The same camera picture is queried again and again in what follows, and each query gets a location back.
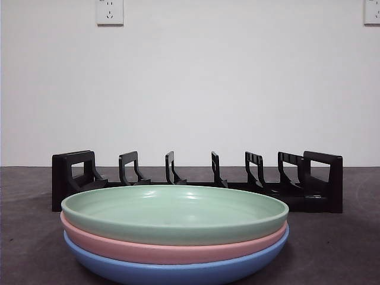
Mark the blue round plate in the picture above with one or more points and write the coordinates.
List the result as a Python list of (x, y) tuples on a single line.
[(166, 273)]

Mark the pale green round plate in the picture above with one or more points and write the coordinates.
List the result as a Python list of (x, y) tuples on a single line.
[(178, 225)]

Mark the black plastic dish rack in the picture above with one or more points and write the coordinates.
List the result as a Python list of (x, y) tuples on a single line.
[(323, 196)]

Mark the pink round plate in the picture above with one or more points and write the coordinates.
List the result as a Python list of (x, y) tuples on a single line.
[(148, 250)]

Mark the white wall socket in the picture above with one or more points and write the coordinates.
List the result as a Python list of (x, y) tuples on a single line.
[(372, 12), (110, 12)]

